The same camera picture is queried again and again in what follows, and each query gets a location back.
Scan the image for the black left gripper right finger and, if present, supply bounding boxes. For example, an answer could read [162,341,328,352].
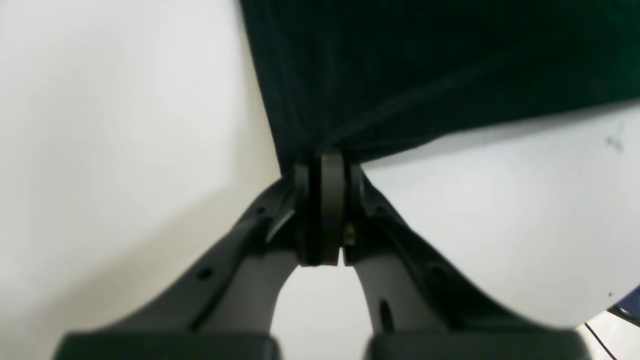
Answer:
[320,152,592,360]

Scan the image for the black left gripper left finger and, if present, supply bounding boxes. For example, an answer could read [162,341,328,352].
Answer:
[54,162,321,360]

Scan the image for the black T-shirt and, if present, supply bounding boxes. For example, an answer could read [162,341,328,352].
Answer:
[240,0,640,173]

